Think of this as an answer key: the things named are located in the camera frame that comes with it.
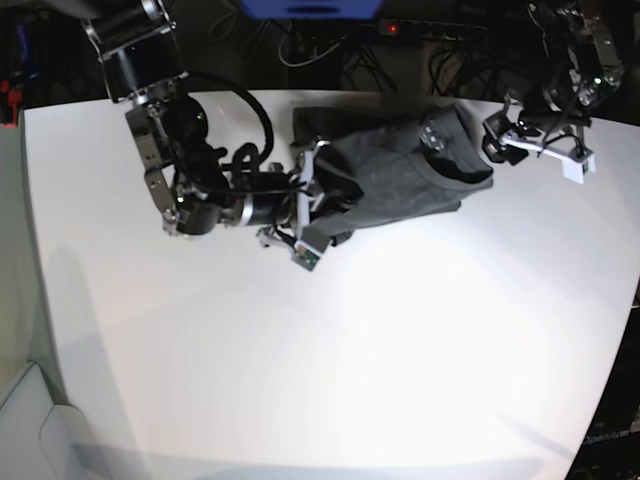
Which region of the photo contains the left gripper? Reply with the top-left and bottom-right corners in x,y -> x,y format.
482,92 -> 592,166

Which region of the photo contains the white cable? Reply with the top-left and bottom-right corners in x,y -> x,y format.
277,29 -> 346,68

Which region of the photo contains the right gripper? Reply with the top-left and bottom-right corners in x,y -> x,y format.
247,164 -> 306,226

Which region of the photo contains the grey chair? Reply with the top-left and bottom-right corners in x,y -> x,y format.
1,363 -> 112,479

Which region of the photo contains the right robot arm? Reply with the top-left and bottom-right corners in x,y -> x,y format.
51,1 -> 313,246

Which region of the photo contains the black power strip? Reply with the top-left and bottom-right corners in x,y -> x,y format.
377,19 -> 488,41

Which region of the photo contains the blue box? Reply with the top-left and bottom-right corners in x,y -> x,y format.
240,0 -> 382,19

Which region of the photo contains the red clamp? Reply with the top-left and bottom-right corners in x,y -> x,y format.
1,79 -> 22,128

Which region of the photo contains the dark grey t-shirt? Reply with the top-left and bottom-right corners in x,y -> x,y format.
293,105 -> 493,243

